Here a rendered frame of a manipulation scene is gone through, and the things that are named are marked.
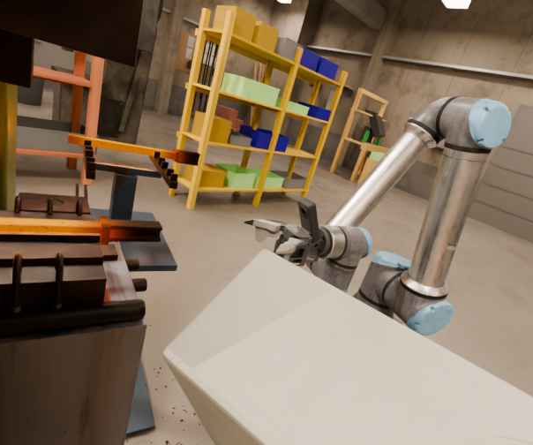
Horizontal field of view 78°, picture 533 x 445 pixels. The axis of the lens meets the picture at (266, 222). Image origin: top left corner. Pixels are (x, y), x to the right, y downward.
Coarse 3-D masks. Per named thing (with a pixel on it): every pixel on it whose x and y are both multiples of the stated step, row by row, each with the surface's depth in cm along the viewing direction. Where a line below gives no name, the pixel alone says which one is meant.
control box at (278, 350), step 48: (240, 288) 17; (288, 288) 17; (336, 288) 17; (192, 336) 16; (240, 336) 16; (288, 336) 15; (336, 336) 15; (384, 336) 15; (192, 384) 14; (240, 384) 14; (288, 384) 14; (336, 384) 14; (384, 384) 14; (432, 384) 14; (480, 384) 14; (240, 432) 14; (288, 432) 13; (336, 432) 13; (384, 432) 13; (432, 432) 13; (480, 432) 13; (528, 432) 12
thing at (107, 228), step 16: (0, 224) 48; (16, 224) 49; (32, 224) 51; (48, 224) 52; (64, 224) 53; (80, 224) 55; (96, 224) 56; (112, 224) 57; (128, 224) 59; (144, 224) 60; (160, 224) 62; (112, 240) 58; (128, 240) 59; (144, 240) 61; (160, 240) 62
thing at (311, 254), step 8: (288, 224) 84; (288, 232) 81; (296, 232) 80; (304, 232) 82; (320, 232) 86; (280, 240) 83; (320, 240) 85; (328, 240) 84; (312, 248) 85; (320, 248) 86; (280, 256) 83; (296, 256) 83; (304, 256) 82; (312, 256) 86
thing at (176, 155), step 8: (72, 136) 100; (80, 136) 103; (80, 144) 102; (96, 144) 104; (104, 144) 106; (112, 144) 107; (120, 144) 108; (128, 144) 111; (136, 152) 111; (144, 152) 112; (152, 152) 114; (168, 152) 116; (176, 152) 117; (184, 152) 119; (192, 152) 123; (176, 160) 118; (184, 160) 121; (192, 160) 123
